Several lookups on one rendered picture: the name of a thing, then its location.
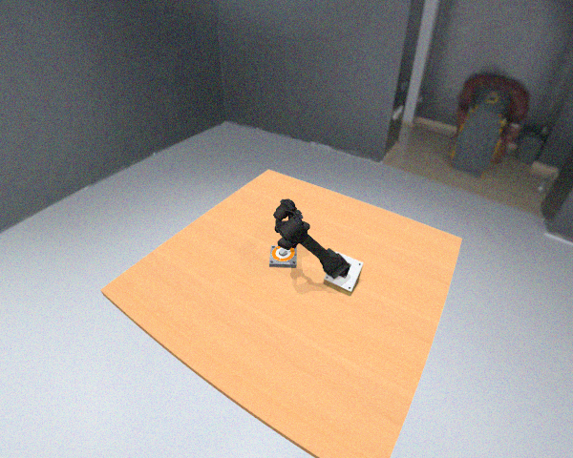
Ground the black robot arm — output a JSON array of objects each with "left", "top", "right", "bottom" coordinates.
[{"left": 273, "top": 198, "right": 350, "bottom": 279}]

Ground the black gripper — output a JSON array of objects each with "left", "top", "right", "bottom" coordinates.
[{"left": 278, "top": 221, "right": 310, "bottom": 250}]

